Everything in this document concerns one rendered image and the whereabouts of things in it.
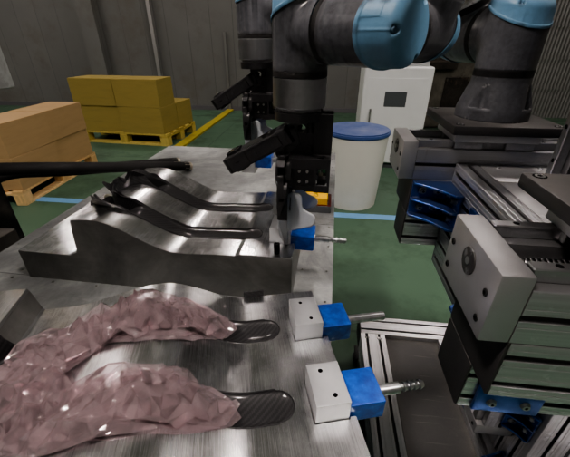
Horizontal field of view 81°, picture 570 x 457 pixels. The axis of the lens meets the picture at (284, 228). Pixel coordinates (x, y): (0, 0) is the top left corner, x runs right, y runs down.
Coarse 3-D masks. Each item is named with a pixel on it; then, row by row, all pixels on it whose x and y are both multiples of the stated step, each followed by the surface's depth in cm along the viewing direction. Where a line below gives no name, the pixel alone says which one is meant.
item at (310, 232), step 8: (272, 224) 57; (272, 232) 56; (288, 232) 56; (296, 232) 57; (304, 232) 57; (312, 232) 57; (272, 240) 57; (280, 240) 57; (288, 240) 57; (296, 240) 57; (304, 240) 57; (312, 240) 56; (320, 240) 58; (328, 240) 58; (336, 240) 58; (344, 240) 58; (296, 248) 58; (304, 248) 57; (312, 248) 57
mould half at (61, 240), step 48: (144, 192) 66; (192, 192) 73; (240, 192) 77; (48, 240) 63; (96, 240) 57; (144, 240) 56; (192, 240) 59; (240, 240) 58; (240, 288) 58; (288, 288) 56
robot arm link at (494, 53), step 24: (504, 0) 64; (528, 0) 62; (552, 0) 62; (480, 24) 70; (504, 24) 65; (528, 24) 63; (552, 24) 65; (480, 48) 70; (504, 48) 66; (528, 48) 65
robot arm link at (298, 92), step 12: (276, 84) 45; (288, 84) 44; (300, 84) 43; (312, 84) 44; (324, 84) 45; (276, 96) 46; (288, 96) 44; (300, 96) 44; (312, 96) 44; (324, 96) 46; (276, 108) 47; (288, 108) 45; (300, 108) 45; (312, 108) 45
